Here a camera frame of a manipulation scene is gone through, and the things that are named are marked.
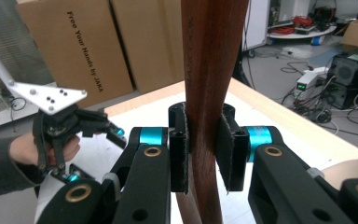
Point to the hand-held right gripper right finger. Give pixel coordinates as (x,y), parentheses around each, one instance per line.
(234,155)

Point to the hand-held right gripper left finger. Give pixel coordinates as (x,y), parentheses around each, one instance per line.
(178,149)

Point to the brown wooden spoon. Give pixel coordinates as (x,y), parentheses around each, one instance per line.
(211,62)

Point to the tall cardboard box text print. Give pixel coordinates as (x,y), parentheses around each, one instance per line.
(59,46)

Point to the white floor device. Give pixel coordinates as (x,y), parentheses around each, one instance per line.
(0,119)

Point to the white grid mat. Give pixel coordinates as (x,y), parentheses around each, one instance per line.
(292,133)

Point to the tall plain cardboard box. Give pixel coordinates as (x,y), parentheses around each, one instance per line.
(149,46)

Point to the grey ribbed panel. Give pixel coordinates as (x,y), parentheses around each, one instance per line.
(0,18)

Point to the white device green display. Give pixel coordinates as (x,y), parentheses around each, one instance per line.
(304,84)

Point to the white power strip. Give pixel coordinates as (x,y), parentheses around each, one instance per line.
(315,70)

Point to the white cabinet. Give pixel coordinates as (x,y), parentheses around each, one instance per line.
(258,21)

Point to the white round table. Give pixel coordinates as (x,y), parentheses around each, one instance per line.
(301,34)

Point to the black computer tower green label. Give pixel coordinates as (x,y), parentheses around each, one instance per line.
(354,71)

